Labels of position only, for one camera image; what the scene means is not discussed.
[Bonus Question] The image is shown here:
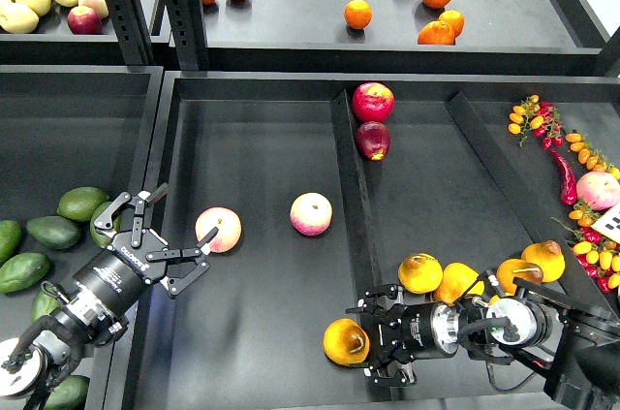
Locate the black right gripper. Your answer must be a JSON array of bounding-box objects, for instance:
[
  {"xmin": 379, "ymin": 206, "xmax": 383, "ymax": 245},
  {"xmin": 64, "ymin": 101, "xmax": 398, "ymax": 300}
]
[{"xmin": 345, "ymin": 284, "xmax": 458, "ymax": 387}]

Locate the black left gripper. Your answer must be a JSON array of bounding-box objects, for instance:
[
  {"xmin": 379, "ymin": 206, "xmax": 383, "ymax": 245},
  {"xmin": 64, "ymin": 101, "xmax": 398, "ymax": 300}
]
[{"xmin": 72, "ymin": 182, "xmax": 219, "ymax": 316}]

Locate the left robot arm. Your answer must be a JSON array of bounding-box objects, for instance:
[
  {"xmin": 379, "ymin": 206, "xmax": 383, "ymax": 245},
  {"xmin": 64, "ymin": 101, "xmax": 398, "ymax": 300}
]
[{"xmin": 1, "ymin": 184, "xmax": 218, "ymax": 409}]

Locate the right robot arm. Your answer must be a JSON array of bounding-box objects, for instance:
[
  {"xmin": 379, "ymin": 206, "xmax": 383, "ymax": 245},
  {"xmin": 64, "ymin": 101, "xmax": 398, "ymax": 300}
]
[{"xmin": 352, "ymin": 270, "xmax": 619, "ymax": 409}]

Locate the yellow orange pear lying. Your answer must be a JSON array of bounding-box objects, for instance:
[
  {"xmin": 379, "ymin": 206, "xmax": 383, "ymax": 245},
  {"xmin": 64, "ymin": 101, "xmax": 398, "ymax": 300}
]
[{"xmin": 432, "ymin": 262, "xmax": 485, "ymax": 305}]

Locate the dark green avocado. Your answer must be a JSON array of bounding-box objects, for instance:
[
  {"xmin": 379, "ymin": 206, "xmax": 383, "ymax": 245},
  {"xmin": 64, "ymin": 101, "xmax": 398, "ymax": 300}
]
[{"xmin": 26, "ymin": 215, "xmax": 81, "ymax": 250}]

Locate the green avocado bottom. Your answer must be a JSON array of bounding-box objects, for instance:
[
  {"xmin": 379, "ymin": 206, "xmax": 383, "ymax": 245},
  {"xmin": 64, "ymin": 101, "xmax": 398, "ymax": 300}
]
[{"xmin": 44, "ymin": 375, "xmax": 90, "ymax": 410}]

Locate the yellow pear by divider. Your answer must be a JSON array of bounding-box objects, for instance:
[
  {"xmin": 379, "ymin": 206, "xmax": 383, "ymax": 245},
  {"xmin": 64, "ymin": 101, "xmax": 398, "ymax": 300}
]
[{"xmin": 521, "ymin": 240, "xmax": 566, "ymax": 282}]

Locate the pink apple left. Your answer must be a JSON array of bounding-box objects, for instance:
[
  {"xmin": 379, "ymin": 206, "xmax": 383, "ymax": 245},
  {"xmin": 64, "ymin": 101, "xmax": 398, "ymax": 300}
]
[{"xmin": 195, "ymin": 206, "xmax": 242, "ymax": 254}]

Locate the pink apple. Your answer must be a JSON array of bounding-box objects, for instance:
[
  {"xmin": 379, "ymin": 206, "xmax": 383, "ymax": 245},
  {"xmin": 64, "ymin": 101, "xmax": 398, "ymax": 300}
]
[
  {"xmin": 290, "ymin": 192, "xmax": 332, "ymax": 237},
  {"xmin": 195, "ymin": 206, "xmax": 242, "ymax": 254}
]

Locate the black tray divider centre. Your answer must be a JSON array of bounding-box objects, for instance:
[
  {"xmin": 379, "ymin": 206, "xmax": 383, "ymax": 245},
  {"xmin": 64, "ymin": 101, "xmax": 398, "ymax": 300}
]
[{"xmin": 330, "ymin": 88, "xmax": 402, "ymax": 402}]

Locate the pink apple centre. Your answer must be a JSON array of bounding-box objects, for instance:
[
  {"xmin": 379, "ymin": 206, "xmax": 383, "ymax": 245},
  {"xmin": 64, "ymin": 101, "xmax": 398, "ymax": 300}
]
[{"xmin": 290, "ymin": 192, "xmax": 332, "ymax": 237}]

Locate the black left tray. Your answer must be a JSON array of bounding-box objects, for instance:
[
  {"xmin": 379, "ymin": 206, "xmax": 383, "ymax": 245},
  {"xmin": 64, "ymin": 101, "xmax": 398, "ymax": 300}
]
[{"xmin": 1, "ymin": 65, "xmax": 163, "ymax": 409}]

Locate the black tray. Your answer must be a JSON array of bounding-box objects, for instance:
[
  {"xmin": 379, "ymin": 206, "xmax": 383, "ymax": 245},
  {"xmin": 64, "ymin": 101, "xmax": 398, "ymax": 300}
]
[
  {"xmin": 123, "ymin": 73, "xmax": 619, "ymax": 409},
  {"xmin": 1, "ymin": 65, "xmax": 163, "ymax": 409}
]

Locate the black centre tray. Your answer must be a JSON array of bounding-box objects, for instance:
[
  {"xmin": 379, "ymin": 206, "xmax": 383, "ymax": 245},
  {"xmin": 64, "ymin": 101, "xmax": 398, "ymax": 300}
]
[{"xmin": 123, "ymin": 73, "xmax": 619, "ymax": 409}]

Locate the dark red apple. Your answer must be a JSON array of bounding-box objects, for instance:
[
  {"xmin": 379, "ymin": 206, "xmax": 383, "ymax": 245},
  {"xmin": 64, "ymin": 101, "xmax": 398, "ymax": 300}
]
[{"xmin": 355, "ymin": 121, "xmax": 391, "ymax": 162}]

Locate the black upper right shelf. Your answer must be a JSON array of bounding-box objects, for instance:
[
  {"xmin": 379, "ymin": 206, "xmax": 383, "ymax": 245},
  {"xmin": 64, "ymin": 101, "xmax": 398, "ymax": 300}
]
[{"xmin": 202, "ymin": 0, "xmax": 619, "ymax": 76}]

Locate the red apple on shelf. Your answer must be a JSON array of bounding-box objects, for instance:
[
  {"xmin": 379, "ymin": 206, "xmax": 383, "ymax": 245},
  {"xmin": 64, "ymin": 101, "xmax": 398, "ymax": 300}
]
[{"xmin": 67, "ymin": 5, "xmax": 103, "ymax": 35}]

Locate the bright red apple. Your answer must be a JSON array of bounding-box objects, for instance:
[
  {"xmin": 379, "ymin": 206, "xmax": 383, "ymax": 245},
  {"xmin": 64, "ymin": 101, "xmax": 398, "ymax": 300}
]
[{"xmin": 353, "ymin": 82, "xmax": 395, "ymax": 122}]

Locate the pink peach on shelf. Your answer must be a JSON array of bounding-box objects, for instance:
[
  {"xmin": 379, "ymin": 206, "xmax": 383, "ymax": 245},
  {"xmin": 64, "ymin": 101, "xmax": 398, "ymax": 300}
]
[{"xmin": 78, "ymin": 0, "xmax": 109, "ymax": 19}]

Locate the cherry tomato bunch lower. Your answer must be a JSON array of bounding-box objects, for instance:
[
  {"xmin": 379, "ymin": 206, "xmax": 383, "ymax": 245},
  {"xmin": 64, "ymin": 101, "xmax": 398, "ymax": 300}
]
[{"xmin": 554, "ymin": 199, "xmax": 619, "ymax": 294}]

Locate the pale yellow apple front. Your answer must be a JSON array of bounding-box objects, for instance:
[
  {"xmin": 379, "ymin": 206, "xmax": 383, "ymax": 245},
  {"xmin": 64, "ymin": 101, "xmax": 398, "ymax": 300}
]
[{"xmin": 1, "ymin": 3, "xmax": 39, "ymax": 34}]

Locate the red chili pepper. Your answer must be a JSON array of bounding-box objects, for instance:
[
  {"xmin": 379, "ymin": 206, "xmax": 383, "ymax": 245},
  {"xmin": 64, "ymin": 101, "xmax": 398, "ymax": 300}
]
[{"xmin": 550, "ymin": 150, "xmax": 577, "ymax": 205}]

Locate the black perforated post right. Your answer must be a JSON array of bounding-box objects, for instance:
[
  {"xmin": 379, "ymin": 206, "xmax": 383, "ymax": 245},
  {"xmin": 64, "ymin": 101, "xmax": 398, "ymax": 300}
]
[{"xmin": 163, "ymin": 0, "xmax": 209, "ymax": 71}]

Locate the black perforated post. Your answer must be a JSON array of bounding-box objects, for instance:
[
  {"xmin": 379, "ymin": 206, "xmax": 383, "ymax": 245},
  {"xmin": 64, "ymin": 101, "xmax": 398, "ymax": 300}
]
[
  {"xmin": 163, "ymin": 0, "xmax": 209, "ymax": 71},
  {"xmin": 106, "ymin": 0, "xmax": 154, "ymax": 66}
]

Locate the black perforated post left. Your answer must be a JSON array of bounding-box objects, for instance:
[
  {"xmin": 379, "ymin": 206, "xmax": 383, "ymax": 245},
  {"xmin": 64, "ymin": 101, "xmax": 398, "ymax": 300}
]
[{"xmin": 106, "ymin": 0, "xmax": 154, "ymax": 66}]

